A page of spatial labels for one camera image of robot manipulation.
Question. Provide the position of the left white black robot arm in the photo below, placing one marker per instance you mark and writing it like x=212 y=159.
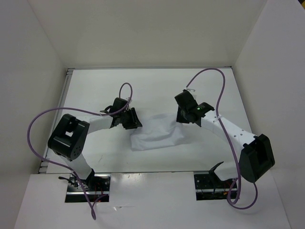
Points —
x=68 y=138

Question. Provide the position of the white skirt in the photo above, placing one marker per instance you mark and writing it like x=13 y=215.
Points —
x=158 y=131

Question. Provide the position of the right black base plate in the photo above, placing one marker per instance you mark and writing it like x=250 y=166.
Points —
x=209 y=187

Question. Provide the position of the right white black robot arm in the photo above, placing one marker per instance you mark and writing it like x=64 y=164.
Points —
x=254 y=153

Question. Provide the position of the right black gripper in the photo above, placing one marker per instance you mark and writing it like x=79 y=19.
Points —
x=179 y=119

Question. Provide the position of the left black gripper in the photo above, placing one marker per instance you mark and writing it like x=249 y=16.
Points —
x=134 y=121

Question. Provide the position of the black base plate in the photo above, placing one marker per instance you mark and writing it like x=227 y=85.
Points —
x=98 y=192
x=209 y=187

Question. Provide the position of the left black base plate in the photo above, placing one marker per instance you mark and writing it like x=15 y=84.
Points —
x=98 y=192

